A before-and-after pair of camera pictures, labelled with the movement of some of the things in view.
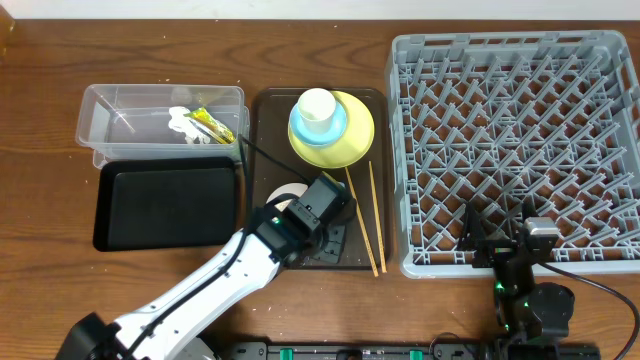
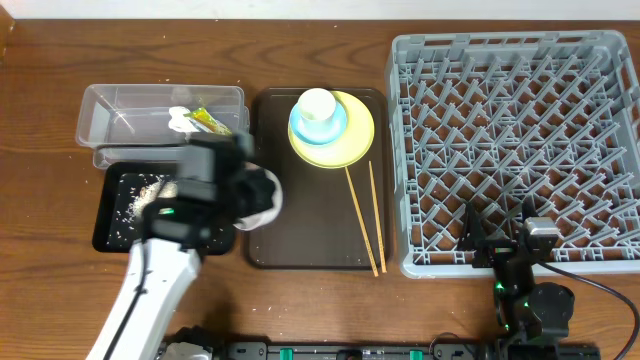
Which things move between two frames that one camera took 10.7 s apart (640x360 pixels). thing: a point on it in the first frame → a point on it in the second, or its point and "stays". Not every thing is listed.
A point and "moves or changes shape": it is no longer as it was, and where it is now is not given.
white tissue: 180,123 stays
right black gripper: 496,251 stays
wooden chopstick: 378,226 stays
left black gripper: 332,240 → 257,188
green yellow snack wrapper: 204,120 stays
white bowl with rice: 294,188 moves or changes shape
